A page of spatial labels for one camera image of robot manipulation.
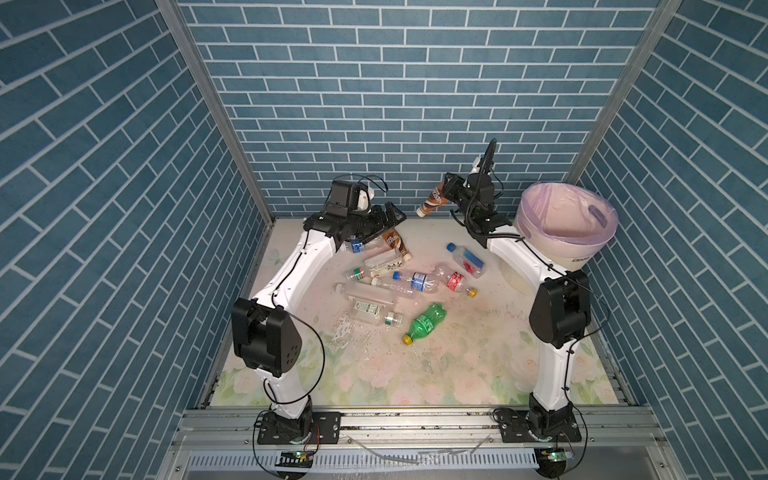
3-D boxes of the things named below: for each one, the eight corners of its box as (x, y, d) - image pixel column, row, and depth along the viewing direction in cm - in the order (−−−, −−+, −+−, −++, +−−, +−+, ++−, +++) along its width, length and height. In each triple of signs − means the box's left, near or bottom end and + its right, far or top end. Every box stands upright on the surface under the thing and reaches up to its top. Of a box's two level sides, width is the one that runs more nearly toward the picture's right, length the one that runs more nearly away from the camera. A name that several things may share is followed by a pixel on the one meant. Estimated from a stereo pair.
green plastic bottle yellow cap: (401, 340, 90) (401, 333, 86) (434, 306, 98) (435, 297, 93) (413, 352, 88) (414, 345, 84) (446, 315, 95) (449, 308, 91)
